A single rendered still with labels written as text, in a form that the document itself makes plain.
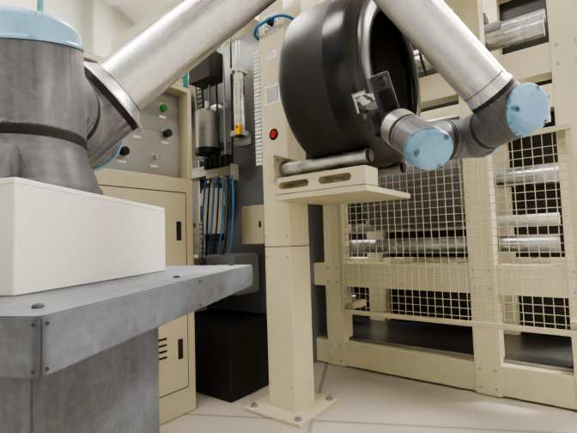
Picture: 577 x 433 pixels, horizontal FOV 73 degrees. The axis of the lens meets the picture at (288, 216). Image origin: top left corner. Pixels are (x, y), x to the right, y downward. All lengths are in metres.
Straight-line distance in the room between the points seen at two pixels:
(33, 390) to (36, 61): 0.40
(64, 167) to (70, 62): 0.16
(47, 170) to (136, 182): 0.92
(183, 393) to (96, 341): 1.33
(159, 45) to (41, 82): 0.28
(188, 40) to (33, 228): 0.51
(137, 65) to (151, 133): 0.81
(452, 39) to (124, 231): 0.65
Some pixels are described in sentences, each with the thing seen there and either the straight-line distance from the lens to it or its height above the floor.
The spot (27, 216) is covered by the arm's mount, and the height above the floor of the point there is 0.67.
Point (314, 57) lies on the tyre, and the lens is 1.26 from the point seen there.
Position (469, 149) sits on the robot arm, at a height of 0.83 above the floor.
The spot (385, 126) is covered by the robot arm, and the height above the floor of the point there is 0.90.
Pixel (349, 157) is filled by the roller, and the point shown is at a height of 0.90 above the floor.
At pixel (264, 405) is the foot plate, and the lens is 1.67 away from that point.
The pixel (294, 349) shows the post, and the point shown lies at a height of 0.24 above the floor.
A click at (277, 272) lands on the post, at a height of 0.52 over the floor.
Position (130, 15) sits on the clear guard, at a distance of 1.70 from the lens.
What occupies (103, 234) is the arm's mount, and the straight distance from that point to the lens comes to 0.54.
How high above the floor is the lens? 0.64
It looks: 4 degrees up
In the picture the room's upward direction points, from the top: 2 degrees counter-clockwise
